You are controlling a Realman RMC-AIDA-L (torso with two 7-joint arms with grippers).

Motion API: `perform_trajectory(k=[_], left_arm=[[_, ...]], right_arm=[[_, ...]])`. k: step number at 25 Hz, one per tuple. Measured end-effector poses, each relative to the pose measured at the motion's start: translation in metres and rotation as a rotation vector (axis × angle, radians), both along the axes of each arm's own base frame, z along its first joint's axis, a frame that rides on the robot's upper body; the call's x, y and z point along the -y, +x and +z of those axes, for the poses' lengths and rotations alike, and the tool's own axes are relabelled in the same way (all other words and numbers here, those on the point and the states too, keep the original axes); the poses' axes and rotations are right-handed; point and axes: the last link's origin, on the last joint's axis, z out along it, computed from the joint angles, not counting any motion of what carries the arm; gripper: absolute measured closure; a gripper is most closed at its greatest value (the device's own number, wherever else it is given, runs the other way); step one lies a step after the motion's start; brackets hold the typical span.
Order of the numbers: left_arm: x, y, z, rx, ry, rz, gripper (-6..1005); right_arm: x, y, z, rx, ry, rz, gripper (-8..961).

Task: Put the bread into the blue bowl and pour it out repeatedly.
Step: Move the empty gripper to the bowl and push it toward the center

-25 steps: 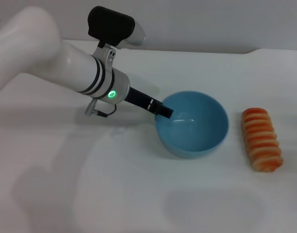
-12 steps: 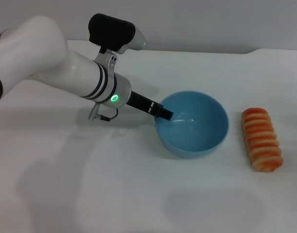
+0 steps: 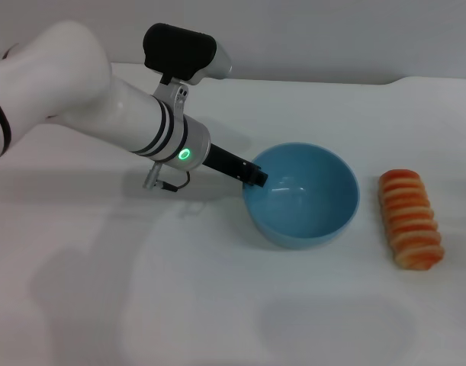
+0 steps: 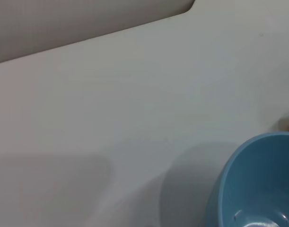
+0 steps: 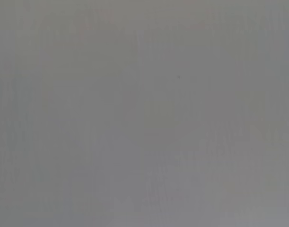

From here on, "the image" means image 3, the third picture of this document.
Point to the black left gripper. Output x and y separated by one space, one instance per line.
227 162

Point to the blue bowl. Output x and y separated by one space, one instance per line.
305 198

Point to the ridged orange bread loaf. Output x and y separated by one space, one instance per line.
410 221

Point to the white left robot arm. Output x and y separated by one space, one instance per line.
84 91

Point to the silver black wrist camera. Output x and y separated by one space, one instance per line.
179 51

